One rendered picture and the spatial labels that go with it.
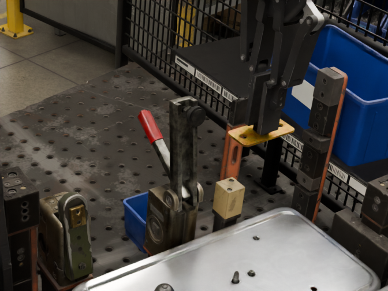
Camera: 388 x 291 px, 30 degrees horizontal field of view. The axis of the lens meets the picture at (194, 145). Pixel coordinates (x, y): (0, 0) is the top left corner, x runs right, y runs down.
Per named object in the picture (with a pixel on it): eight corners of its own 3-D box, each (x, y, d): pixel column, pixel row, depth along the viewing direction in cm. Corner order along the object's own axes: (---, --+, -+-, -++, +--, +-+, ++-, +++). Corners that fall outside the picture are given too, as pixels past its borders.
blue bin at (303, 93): (349, 168, 127) (365, 103, 120) (256, 90, 149) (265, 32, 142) (418, 151, 134) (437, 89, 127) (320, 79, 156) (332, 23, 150)
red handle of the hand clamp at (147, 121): (176, 200, 108) (133, 111, 112) (171, 206, 110) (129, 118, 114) (200, 193, 110) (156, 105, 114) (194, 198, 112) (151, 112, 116)
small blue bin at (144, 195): (143, 258, 151) (145, 225, 147) (119, 232, 158) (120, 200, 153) (185, 242, 157) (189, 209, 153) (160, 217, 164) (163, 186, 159)
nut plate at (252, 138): (245, 148, 88) (246, 140, 87) (226, 133, 90) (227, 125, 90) (295, 131, 92) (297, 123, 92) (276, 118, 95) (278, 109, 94)
